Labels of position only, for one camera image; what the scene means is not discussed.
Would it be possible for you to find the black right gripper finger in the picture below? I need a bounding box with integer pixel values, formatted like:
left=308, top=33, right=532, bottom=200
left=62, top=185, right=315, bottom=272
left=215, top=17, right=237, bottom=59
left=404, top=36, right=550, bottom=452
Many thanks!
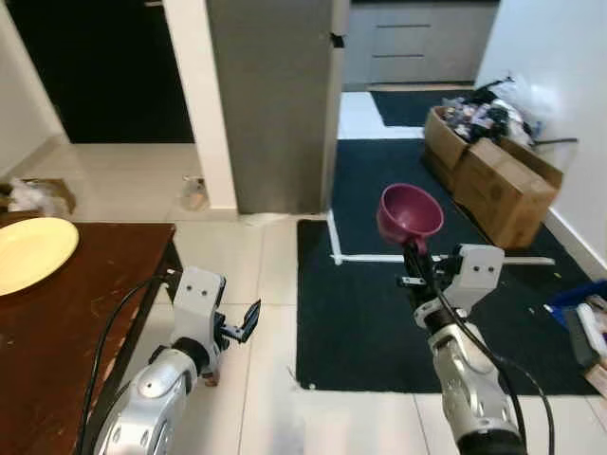
left=406, top=241, right=435, bottom=297

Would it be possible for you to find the maroon bowl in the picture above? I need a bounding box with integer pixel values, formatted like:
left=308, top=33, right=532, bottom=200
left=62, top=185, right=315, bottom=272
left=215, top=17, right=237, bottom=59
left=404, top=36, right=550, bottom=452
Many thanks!
left=377, top=184, right=445, bottom=250

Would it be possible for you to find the large black floor mat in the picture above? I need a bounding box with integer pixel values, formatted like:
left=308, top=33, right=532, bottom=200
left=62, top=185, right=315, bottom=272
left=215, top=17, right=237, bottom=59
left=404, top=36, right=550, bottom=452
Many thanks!
left=296, top=138, right=607, bottom=395

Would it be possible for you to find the large cardboard box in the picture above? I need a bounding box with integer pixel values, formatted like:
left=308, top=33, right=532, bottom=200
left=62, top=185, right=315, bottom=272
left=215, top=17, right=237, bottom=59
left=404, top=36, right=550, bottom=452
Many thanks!
left=450, top=138, right=564, bottom=251

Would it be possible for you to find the small open cardboard box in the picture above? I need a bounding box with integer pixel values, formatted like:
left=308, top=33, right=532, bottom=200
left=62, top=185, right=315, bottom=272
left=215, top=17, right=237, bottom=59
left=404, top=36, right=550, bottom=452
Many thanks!
left=421, top=104, right=480, bottom=173

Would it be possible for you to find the blue plastic bin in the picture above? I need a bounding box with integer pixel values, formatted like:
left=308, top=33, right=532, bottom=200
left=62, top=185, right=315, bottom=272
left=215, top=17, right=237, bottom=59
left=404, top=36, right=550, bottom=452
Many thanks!
left=545, top=280, right=607, bottom=333

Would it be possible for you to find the small clear bottle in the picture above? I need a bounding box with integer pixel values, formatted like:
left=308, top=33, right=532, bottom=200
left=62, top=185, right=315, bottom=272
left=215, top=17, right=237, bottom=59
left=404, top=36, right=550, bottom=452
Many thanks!
left=183, top=176, right=208, bottom=211

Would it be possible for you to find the small black floor mat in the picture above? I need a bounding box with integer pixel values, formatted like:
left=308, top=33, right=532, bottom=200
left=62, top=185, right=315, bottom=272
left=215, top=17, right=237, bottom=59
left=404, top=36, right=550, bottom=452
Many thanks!
left=370, top=89, right=475, bottom=129

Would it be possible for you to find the white plastic bag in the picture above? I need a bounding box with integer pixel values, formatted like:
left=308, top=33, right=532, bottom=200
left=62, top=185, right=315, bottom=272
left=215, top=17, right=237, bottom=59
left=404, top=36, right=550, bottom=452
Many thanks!
left=493, top=74, right=561, bottom=143

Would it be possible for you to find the pale yellow plate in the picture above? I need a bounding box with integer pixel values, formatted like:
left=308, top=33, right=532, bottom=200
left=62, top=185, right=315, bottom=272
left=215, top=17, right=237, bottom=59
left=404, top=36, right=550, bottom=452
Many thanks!
left=0, top=217, right=81, bottom=297

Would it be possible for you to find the grey door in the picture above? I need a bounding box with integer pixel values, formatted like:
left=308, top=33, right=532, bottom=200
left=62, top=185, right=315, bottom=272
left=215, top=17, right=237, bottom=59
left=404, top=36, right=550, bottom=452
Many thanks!
left=207, top=0, right=350, bottom=215

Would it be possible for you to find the grey drawer cabinet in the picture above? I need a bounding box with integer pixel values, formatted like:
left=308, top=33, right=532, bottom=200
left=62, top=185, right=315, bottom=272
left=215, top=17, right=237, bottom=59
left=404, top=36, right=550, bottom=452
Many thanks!
left=343, top=0, right=500, bottom=88

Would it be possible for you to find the box with crumpled plastic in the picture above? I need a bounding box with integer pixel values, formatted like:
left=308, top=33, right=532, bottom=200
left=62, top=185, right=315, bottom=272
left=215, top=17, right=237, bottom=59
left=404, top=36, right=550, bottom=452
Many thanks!
left=0, top=177, right=77, bottom=218

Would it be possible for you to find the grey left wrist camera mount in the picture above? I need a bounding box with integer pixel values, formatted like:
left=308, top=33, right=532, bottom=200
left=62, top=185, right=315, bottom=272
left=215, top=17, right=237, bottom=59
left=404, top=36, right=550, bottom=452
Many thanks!
left=175, top=267, right=227, bottom=348

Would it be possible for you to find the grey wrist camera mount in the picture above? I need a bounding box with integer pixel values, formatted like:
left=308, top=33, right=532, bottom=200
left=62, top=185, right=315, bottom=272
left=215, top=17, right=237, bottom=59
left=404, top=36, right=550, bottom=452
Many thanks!
left=446, top=245, right=506, bottom=314
left=175, top=267, right=227, bottom=348

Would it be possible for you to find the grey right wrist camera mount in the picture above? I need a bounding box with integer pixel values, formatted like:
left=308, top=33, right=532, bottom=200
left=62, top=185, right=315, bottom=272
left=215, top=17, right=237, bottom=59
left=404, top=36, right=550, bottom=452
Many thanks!
left=446, top=245, right=506, bottom=314

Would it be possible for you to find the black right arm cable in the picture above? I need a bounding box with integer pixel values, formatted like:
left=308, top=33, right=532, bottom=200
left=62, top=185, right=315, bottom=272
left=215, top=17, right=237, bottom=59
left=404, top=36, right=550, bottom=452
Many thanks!
left=427, top=275, right=557, bottom=455

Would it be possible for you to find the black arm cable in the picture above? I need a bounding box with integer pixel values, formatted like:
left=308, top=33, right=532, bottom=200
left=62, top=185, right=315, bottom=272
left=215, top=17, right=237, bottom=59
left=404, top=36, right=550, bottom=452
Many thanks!
left=76, top=270, right=181, bottom=455
left=427, top=275, right=557, bottom=455

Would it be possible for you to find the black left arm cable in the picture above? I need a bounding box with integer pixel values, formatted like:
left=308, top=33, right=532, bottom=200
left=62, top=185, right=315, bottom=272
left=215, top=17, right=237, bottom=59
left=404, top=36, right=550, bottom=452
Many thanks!
left=76, top=270, right=181, bottom=455

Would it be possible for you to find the white door frame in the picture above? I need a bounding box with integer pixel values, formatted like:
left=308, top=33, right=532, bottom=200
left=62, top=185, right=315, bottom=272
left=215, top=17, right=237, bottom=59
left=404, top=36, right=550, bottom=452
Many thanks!
left=163, top=0, right=240, bottom=213

